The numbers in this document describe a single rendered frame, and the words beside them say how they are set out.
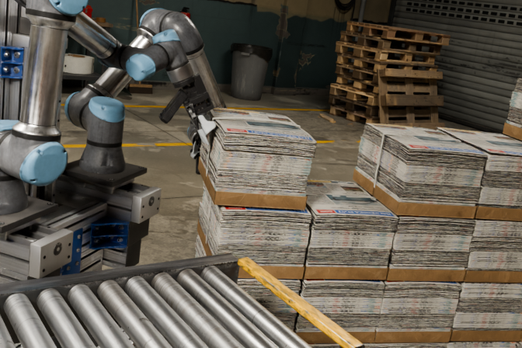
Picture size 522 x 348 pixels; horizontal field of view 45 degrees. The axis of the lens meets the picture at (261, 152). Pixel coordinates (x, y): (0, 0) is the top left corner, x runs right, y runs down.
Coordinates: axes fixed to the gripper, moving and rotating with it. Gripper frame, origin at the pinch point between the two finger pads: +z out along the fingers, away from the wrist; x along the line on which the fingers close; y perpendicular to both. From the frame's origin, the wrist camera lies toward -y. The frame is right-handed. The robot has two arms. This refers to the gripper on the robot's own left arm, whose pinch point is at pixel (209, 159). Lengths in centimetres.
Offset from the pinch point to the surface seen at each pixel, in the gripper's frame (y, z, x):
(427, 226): -5, 44, 66
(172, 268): -5, 80, -21
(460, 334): -45, 45, 88
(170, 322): -6, 105, -24
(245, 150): 15.7, 44.1, 1.6
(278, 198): 1.5, 44.5, 13.8
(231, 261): -5, 76, -6
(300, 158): 14.2, 43.8, 19.0
